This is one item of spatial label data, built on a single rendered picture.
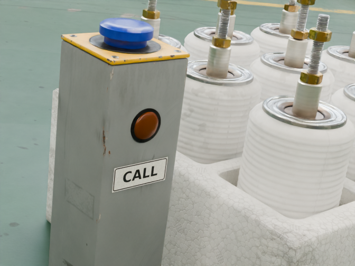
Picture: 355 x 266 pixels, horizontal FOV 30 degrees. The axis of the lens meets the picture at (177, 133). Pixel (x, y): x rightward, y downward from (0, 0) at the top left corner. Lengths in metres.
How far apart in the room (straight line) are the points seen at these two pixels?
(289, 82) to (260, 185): 0.17
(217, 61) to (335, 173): 0.17
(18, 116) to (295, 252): 0.76
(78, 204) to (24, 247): 0.31
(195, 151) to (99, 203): 0.19
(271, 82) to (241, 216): 0.20
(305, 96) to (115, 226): 0.20
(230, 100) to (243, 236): 0.14
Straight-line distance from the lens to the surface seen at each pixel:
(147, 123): 0.48
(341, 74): 0.81
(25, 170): 1.01
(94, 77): 0.47
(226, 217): 0.58
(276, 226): 0.55
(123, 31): 0.48
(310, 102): 0.59
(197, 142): 0.65
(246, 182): 0.60
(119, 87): 0.46
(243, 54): 0.81
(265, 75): 0.73
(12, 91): 1.33
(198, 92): 0.64
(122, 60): 0.46
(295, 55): 0.75
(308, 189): 0.58
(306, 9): 0.75
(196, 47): 0.81
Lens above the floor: 0.44
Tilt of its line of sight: 22 degrees down
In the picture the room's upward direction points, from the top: 7 degrees clockwise
